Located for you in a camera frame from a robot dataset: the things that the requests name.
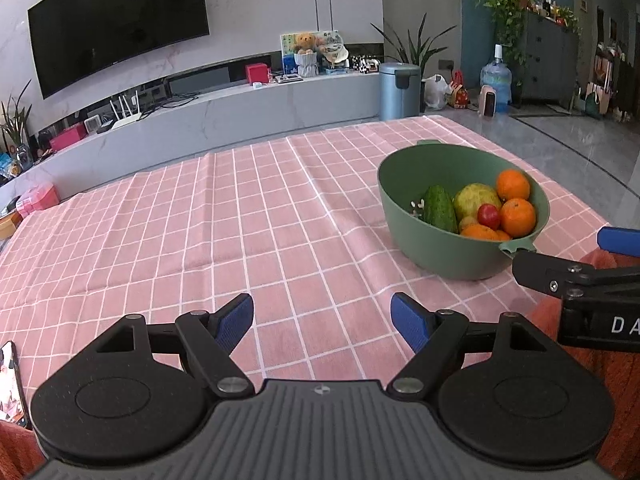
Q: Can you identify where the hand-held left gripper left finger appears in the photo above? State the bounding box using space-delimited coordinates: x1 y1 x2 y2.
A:
70 292 255 400

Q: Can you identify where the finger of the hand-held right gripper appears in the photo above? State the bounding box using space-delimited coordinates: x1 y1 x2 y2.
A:
597 226 640 257
511 251 640 302

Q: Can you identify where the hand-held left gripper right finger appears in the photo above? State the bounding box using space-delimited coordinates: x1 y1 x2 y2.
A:
385 291 575 399

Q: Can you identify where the red tomato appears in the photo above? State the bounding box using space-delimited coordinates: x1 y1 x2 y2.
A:
476 203 502 230

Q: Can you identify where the green colander bowl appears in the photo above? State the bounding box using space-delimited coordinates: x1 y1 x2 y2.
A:
377 140 551 282

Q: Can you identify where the pink checked tablecloth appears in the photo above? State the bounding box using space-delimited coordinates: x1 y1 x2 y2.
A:
0 114 616 411

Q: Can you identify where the yellow-green lemon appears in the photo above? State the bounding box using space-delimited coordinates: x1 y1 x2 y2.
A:
453 183 502 221

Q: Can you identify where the green cucumber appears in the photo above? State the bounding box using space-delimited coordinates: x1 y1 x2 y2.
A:
423 185 459 234

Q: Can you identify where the dark grey cabinet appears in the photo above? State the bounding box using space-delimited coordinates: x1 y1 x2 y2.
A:
520 10 583 106

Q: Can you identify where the large water bottle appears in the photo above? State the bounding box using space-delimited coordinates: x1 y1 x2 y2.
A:
480 44 513 111

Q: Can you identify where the white marble media console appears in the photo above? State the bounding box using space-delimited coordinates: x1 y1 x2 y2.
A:
0 72 386 211

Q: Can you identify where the white plastic bag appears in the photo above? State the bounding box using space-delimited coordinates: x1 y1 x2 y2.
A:
422 74 451 110

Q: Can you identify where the blue-grey trash can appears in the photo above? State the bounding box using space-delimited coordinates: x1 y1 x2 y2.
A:
378 62 422 121

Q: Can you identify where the white router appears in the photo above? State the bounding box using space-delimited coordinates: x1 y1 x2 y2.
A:
109 91 142 131

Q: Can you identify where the black smartphone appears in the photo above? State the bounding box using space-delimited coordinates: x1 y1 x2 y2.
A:
0 340 32 431

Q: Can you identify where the dark soundbar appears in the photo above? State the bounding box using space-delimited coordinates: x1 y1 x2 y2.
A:
167 67 233 96

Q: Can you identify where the pink box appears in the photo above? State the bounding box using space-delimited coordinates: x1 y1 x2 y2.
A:
49 127 88 153

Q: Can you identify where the long-leaved potted plant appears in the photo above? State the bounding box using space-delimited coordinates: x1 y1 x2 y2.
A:
370 12 451 78

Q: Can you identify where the trailing green plant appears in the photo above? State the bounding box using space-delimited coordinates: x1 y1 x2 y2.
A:
475 0 533 61

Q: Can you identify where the black and white ornament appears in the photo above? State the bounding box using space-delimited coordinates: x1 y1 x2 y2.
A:
350 55 381 75

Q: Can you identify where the white ribbed pot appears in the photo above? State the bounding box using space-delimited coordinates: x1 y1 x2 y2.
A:
294 52 320 78

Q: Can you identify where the white hat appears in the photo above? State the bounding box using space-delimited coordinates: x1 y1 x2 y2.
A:
320 42 349 68

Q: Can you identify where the colourful picture board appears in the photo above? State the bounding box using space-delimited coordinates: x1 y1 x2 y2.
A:
280 30 346 70

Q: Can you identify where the slim green potted plant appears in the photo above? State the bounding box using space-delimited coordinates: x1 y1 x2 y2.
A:
0 80 33 161

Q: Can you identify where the black curved television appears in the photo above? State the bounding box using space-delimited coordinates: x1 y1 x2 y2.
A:
27 0 211 100

